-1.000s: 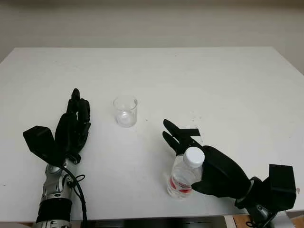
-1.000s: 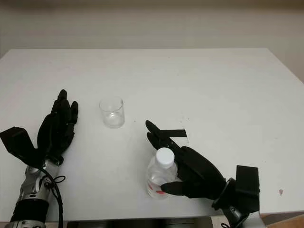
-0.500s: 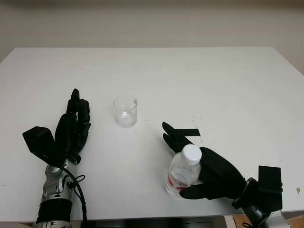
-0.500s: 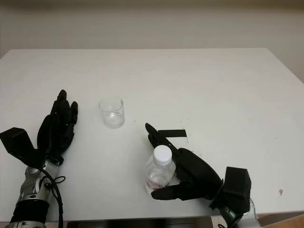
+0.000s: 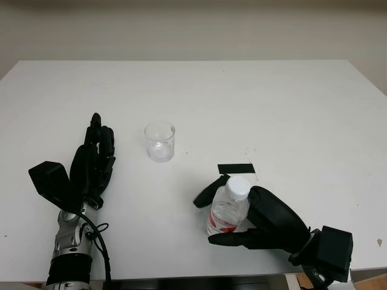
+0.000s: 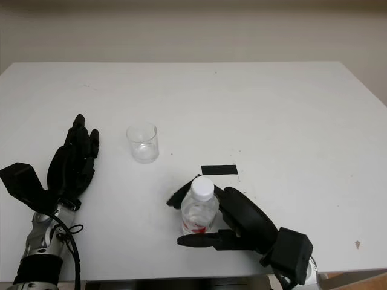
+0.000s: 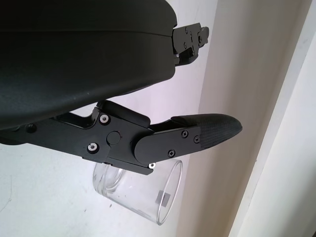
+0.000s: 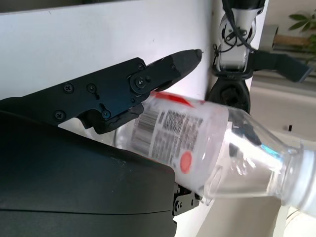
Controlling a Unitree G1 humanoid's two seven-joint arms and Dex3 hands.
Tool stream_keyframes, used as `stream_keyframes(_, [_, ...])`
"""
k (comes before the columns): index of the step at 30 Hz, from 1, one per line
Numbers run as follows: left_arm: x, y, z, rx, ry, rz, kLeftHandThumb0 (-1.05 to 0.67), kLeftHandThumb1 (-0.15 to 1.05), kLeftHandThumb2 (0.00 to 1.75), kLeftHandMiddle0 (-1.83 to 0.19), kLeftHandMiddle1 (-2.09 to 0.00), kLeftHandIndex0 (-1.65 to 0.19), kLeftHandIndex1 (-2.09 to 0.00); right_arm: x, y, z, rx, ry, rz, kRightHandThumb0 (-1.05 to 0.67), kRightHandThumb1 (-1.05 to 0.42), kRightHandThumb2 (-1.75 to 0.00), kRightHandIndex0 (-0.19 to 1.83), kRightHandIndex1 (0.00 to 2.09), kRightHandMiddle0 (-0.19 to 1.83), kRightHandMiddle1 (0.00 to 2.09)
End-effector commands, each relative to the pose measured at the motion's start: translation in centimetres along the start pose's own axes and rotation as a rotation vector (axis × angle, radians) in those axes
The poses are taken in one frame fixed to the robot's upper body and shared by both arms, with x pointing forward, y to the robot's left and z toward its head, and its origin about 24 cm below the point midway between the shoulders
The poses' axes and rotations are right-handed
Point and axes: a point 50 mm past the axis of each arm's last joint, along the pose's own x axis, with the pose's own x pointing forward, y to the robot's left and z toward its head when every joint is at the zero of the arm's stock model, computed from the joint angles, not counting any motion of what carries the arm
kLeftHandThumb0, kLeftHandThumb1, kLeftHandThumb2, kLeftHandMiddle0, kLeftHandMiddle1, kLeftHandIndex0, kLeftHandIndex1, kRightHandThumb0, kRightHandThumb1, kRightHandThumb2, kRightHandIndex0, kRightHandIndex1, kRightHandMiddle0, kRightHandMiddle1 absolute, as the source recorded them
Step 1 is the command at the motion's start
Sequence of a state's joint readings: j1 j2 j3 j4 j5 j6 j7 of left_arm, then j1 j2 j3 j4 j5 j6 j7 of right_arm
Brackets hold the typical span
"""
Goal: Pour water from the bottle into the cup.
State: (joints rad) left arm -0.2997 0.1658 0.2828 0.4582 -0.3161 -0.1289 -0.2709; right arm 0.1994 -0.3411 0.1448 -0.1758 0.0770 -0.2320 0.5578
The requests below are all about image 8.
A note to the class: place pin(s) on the green leafy plant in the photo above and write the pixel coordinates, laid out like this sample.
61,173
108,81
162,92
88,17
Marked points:
304,22

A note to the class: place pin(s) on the clear plastic water bottle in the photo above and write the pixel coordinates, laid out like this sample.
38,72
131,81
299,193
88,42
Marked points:
222,148

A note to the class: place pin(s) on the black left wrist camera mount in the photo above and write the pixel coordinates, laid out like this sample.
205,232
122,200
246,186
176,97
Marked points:
284,64

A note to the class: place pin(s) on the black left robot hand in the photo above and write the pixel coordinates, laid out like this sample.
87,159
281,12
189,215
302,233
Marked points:
229,91

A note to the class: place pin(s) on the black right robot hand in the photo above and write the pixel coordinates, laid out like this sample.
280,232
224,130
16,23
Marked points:
74,185

